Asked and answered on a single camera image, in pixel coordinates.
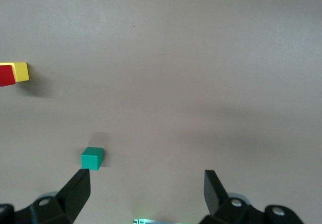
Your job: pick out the green cube block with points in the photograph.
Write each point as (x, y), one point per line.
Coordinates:
(91, 159)

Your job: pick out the yellow cube block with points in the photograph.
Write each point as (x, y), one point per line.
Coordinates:
(22, 72)

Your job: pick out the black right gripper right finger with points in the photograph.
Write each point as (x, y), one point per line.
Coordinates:
(216, 198)

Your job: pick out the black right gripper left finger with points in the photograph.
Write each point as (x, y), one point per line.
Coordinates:
(75, 193)

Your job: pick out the red cube block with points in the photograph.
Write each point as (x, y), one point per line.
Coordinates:
(6, 76)

